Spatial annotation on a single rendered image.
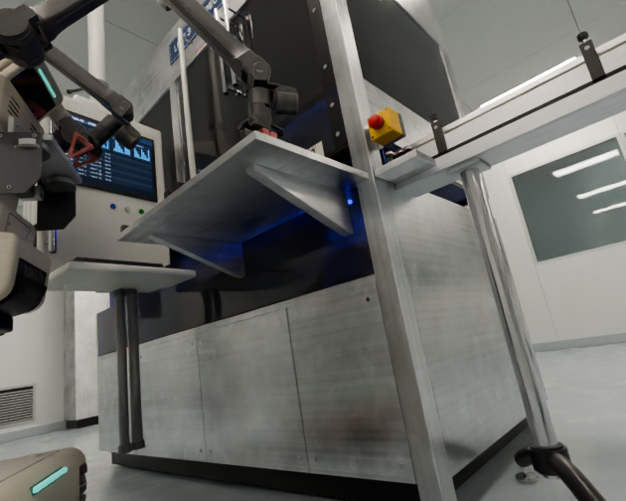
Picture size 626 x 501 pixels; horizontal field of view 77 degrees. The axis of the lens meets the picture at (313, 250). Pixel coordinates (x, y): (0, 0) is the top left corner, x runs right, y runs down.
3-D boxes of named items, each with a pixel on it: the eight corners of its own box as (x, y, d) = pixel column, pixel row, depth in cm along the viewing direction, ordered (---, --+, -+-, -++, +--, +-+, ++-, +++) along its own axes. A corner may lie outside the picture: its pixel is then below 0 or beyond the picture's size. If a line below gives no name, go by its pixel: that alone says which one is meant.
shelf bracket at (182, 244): (240, 277, 146) (236, 244, 149) (245, 275, 144) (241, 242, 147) (150, 274, 121) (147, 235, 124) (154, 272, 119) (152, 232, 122)
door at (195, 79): (187, 192, 180) (177, 82, 194) (250, 146, 150) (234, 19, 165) (186, 192, 179) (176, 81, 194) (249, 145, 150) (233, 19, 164)
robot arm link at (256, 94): (246, 97, 106) (248, 82, 101) (272, 99, 108) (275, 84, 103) (247, 119, 104) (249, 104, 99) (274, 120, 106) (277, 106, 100)
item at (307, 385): (244, 423, 292) (232, 305, 314) (554, 422, 161) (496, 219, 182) (98, 468, 219) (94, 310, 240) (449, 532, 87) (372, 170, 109)
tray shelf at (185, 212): (240, 251, 160) (239, 248, 160) (385, 185, 115) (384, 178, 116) (116, 241, 125) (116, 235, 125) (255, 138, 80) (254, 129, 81)
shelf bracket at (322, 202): (345, 237, 114) (337, 194, 117) (354, 233, 112) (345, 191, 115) (251, 221, 89) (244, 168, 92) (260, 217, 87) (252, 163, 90)
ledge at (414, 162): (401, 186, 119) (399, 180, 119) (441, 168, 110) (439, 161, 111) (375, 176, 108) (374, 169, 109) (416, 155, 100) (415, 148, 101)
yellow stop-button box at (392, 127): (385, 148, 115) (380, 126, 116) (406, 136, 110) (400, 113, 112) (370, 140, 109) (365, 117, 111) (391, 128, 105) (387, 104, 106)
